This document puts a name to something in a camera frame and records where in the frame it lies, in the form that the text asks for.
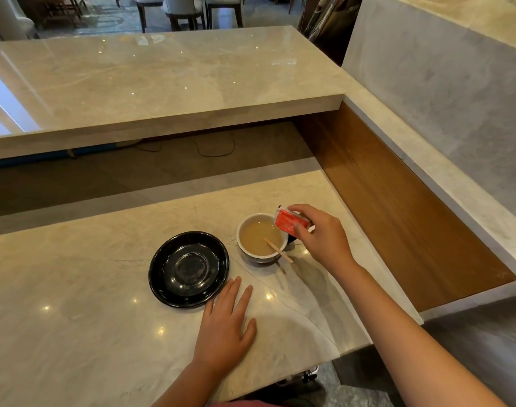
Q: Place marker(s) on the person's right hand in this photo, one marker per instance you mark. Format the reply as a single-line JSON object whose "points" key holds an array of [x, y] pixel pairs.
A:
{"points": [[326, 243]]}

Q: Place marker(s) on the person's left hand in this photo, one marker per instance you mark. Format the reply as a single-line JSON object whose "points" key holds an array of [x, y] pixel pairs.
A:
{"points": [[222, 334]]}

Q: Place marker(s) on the person's left thumb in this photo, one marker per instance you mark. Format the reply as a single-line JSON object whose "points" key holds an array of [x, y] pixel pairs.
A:
{"points": [[250, 331]]}

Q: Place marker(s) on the person's right thumb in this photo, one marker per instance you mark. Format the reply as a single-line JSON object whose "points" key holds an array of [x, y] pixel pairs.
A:
{"points": [[301, 233]]}

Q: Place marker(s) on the person's left middle finger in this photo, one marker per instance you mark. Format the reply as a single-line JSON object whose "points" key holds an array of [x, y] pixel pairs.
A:
{"points": [[231, 292]]}

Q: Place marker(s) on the red sachet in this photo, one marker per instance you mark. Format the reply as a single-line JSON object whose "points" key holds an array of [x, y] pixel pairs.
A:
{"points": [[285, 221]]}

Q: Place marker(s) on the person's left forearm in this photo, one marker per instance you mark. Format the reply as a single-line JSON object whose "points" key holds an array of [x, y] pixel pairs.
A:
{"points": [[190, 389]]}

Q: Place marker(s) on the person's right forearm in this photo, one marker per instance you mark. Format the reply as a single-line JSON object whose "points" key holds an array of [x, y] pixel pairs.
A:
{"points": [[402, 343]]}

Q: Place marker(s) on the wooden stir stick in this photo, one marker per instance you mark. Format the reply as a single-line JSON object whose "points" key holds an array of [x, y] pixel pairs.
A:
{"points": [[279, 250]]}

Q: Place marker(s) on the white cup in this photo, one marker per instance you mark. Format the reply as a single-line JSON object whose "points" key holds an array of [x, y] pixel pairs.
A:
{"points": [[258, 257]]}

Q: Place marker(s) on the light brown coffee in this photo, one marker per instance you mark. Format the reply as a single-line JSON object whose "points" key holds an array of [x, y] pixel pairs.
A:
{"points": [[256, 235]]}

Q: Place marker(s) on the black saucer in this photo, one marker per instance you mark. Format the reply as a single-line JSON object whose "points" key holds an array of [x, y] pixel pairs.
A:
{"points": [[189, 270]]}

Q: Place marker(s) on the white and black shoe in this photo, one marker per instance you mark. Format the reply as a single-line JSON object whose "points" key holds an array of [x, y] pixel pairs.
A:
{"points": [[302, 375]]}

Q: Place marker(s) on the brown wooden panel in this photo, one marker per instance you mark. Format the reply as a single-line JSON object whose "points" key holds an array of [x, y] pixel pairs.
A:
{"points": [[393, 224]]}

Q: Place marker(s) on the dark glossy column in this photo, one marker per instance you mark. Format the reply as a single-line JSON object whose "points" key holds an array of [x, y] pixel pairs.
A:
{"points": [[332, 25]]}

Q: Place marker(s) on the grey upholstered chair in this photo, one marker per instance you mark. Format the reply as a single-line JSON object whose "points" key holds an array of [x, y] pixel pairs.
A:
{"points": [[147, 4], [224, 6], [183, 8]]}

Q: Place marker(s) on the brown wooden chair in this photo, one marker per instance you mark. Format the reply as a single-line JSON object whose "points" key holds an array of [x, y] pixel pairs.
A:
{"points": [[65, 6]]}

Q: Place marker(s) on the white armchair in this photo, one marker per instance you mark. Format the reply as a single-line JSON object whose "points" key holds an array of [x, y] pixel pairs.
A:
{"points": [[9, 16]]}

